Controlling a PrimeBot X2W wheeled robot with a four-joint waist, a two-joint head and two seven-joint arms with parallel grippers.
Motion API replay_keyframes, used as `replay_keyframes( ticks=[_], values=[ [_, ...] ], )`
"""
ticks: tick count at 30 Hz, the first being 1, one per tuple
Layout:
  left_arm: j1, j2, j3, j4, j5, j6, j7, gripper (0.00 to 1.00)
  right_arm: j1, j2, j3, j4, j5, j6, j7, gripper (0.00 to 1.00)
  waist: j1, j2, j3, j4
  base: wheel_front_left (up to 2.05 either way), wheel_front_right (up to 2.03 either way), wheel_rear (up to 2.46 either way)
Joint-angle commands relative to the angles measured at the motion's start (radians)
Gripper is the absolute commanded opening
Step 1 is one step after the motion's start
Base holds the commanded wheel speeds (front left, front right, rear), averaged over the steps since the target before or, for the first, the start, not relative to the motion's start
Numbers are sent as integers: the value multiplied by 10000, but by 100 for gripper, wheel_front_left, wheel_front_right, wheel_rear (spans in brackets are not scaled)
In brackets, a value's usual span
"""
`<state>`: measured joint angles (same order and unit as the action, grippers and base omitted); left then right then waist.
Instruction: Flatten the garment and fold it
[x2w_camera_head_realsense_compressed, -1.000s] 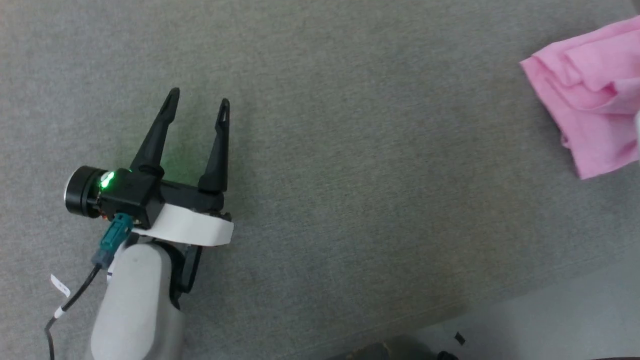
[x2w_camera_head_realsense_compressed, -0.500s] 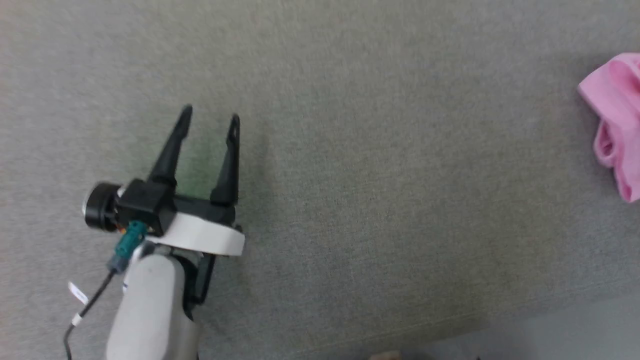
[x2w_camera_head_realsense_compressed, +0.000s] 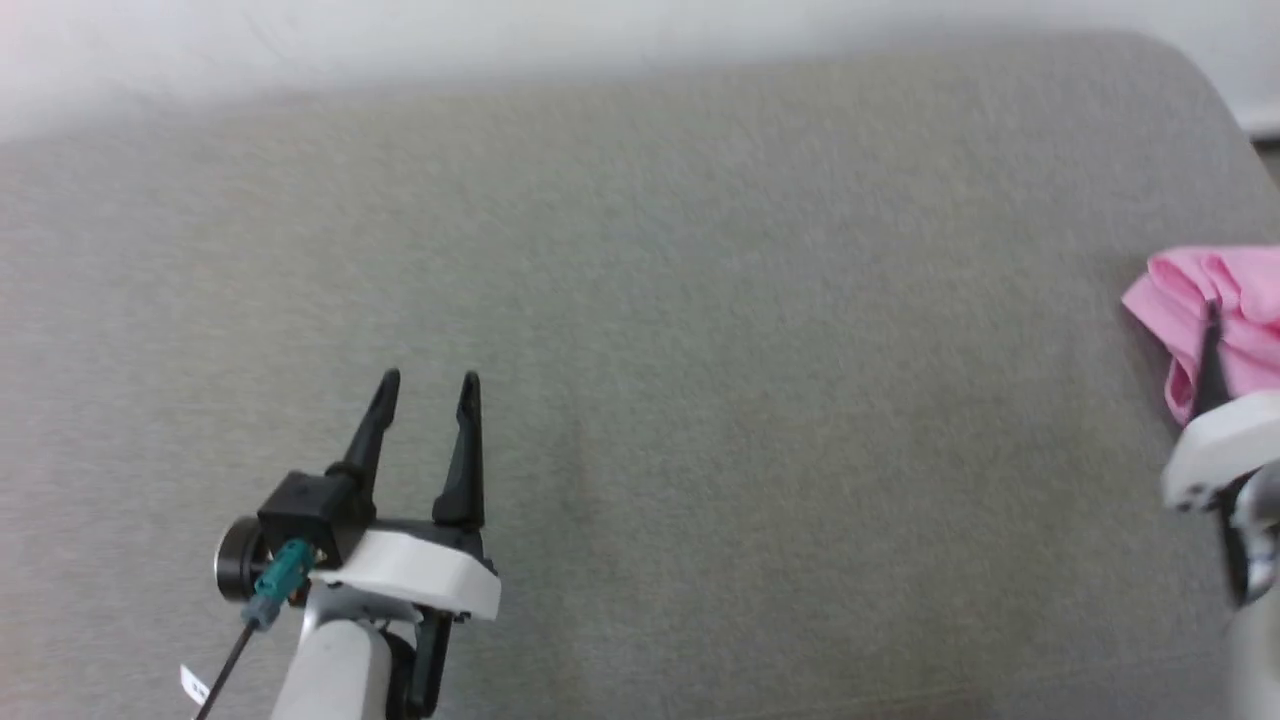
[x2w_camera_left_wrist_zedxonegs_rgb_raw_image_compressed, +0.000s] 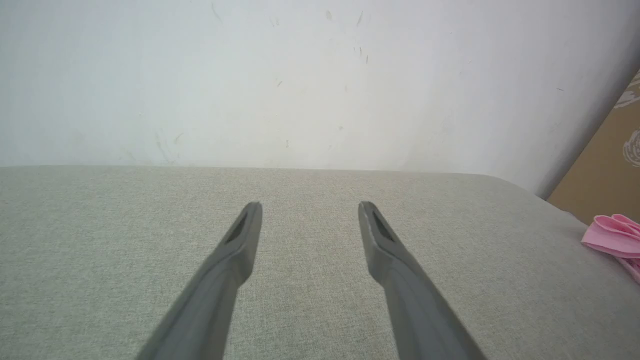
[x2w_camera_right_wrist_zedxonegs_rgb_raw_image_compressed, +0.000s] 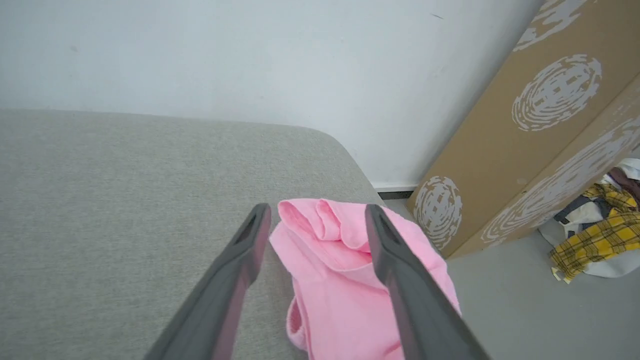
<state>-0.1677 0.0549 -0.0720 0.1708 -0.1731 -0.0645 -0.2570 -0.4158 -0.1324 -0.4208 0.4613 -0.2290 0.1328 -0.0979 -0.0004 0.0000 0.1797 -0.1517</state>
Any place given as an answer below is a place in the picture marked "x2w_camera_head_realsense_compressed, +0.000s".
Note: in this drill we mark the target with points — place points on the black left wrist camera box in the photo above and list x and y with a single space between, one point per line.
305 515

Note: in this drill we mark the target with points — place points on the grey fabric sofa cushion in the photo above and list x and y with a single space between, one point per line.
750 380

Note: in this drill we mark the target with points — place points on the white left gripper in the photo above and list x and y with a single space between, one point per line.
420 572

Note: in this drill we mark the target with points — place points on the pink garment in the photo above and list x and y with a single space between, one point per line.
1235 310

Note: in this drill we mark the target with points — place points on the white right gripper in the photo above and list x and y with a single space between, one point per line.
1225 450

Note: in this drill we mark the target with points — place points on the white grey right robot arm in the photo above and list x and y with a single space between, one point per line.
1258 600

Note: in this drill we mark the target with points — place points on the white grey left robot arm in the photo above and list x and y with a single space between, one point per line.
335 660

